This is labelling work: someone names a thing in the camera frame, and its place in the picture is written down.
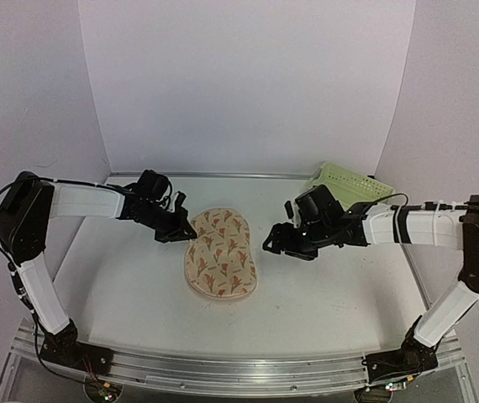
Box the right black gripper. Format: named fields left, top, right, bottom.
left=263, top=220, right=333, bottom=261

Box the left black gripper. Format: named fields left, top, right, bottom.
left=135, top=201, right=197, bottom=243

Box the floral mesh laundry bag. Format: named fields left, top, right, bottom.
left=184, top=207, right=258, bottom=300

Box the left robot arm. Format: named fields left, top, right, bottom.
left=0, top=170, right=197, bottom=375

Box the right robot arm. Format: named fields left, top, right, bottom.
left=262, top=185, right=479, bottom=384

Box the pale green perforated basket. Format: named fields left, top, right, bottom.
left=304, top=162, right=394, bottom=209

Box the back edge aluminium strip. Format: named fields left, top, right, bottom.
left=109, top=171, right=314, bottom=181

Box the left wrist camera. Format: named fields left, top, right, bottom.
left=167, top=191, right=187, bottom=212

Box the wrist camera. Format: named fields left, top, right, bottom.
left=284, top=201, right=296, bottom=222
left=167, top=191, right=187, bottom=212

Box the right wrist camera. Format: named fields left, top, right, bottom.
left=284, top=201, right=296, bottom=222

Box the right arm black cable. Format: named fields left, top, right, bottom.
left=348, top=192, right=479, bottom=285

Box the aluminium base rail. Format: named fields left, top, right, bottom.
left=0, top=318, right=479, bottom=403

